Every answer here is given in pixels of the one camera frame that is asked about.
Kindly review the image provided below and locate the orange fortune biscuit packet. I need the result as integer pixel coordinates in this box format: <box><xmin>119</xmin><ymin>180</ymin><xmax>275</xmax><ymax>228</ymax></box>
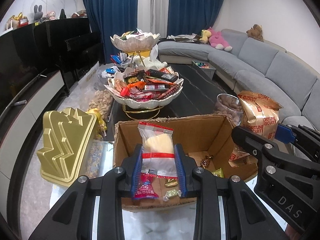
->
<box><xmin>228</xmin><ymin>90</ymin><xmax>282</xmax><ymax>167</ymax></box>

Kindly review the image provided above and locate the clear red-trim biscuit packet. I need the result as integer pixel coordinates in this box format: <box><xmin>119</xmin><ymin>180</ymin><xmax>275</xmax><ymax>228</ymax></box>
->
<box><xmin>138</xmin><ymin>122</ymin><xmax>177</xmax><ymax>179</ymax></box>

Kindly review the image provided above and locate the green wrapped candy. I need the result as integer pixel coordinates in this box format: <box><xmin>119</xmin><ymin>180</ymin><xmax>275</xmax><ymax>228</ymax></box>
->
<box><xmin>212</xmin><ymin>168</ymin><xmax>225</xmax><ymax>178</ymax></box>

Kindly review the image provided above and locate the clear jar of nuts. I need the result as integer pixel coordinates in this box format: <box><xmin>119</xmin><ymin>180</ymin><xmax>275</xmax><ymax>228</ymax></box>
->
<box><xmin>214</xmin><ymin>93</ymin><xmax>244</xmax><ymax>126</ymax></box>

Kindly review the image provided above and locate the red gold wrapped candy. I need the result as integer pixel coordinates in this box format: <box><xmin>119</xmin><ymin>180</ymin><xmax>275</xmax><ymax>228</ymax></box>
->
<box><xmin>200</xmin><ymin>155</ymin><xmax>213</xmax><ymax>169</ymax></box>

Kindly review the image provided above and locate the brown cardboard box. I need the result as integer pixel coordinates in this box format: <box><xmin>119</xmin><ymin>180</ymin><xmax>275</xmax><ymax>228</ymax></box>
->
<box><xmin>113</xmin><ymin>114</ymin><xmax>258</xmax><ymax>212</ymax></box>

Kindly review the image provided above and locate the grey sectional sofa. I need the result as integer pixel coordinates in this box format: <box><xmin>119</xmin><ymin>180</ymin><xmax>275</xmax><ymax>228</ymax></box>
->
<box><xmin>158</xmin><ymin>29</ymin><xmax>319</xmax><ymax>130</ymax></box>

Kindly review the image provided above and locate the red snack packet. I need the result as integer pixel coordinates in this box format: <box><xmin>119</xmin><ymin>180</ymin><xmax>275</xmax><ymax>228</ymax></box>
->
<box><xmin>133</xmin><ymin>173</ymin><xmax>158</xmax><ymax>200</ymax></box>

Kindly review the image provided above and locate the gold wrapped candy in box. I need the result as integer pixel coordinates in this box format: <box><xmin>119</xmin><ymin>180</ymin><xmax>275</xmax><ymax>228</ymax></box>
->
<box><xmin>164</xmin><ymin>178</ymin><xmax>178</xmax><ymax>188</ymax></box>

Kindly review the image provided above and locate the gold lid candy container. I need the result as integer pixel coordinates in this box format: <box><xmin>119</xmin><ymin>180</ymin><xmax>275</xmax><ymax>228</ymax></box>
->
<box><xmin>37</xmin><ymin>107</ymin><xmax>106</xmax><ymax>187</ymax></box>

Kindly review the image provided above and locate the grey toy bin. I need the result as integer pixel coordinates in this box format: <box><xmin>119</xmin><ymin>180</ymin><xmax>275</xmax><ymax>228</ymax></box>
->
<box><xmin>192</xmin><ymin>61</ymin><xmax>216</xmax><ymax>80</ymax></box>

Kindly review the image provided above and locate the brown plush toy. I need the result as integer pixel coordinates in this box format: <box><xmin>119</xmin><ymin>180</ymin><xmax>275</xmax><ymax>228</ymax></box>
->
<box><xmin>246</xmin><ymin>24</ymin><xmax>264</xmax><ymax>42</ymax></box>

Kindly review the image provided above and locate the pink plush toy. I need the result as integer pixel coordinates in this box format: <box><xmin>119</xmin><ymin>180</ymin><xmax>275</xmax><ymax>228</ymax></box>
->
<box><xmin>208</xmin><ymin>27</ymin><xmax>232</xmax><ymax>52</ymax></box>

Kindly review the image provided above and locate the bag of peanuts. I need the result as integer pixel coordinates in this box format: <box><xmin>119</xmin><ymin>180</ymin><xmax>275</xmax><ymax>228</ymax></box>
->
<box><xmin>88</xmin><ymin>89</ymin><xmax>113</xmax><ymax>122</ymax></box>

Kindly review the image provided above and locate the yellow plush toy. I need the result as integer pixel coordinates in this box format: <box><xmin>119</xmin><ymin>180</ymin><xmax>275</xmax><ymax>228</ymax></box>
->
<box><xmin>199</xmin><ymin>30</ymin><xmax>212</xmax><ymax>44</ymax></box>

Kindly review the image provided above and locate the two-tier white snack stand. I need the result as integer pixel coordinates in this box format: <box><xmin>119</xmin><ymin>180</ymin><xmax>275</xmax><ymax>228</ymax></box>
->
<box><xmin>105</xmin><ymin>29</ymin><xmax>184</xmax><ymax>120</ymax></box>

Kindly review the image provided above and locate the blue curtain right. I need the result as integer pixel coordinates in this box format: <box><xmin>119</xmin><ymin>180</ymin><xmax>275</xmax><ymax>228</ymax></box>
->
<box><xmin>167</xmin><ymin>0</ymin><xmax>224</xmax><ymax>36</ymax></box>

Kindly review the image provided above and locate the blue curtain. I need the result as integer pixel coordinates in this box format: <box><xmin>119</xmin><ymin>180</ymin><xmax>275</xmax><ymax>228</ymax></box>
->
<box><xmin>83</xmin><ymin>0</ymin><xmax>138</xmax><ymax>63</ymax></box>
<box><xmin>167</xmin><ymin>0</ymin><xmax>224</xmax><ymax>36</ymax></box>

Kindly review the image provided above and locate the black television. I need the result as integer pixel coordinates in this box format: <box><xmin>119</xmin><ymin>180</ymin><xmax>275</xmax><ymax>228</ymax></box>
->
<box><xmin>1</xmin><ymin>24</ymin><xmax>60</xmax><ymax>112</ymax></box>

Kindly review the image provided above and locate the white sheer curtain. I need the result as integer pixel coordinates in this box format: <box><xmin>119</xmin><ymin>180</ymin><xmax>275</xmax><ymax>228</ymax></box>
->
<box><xmin>137</xmin><ymin>0</ymin><xmax>169</xmax><ymax>38</ymax></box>

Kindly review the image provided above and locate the grey bunny plush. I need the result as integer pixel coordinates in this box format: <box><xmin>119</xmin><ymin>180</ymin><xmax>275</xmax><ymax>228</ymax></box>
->
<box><xmin>34</xmin><ymin>5</ymin><xmax>43</xmax><ymax>22</ymax></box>

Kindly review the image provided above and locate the blue curtain left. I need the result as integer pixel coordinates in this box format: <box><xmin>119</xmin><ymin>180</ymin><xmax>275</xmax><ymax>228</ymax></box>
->
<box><xmin>83</xmin><ymin>0</ymin><xmax>138</xmax><ymax>63</ymax></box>

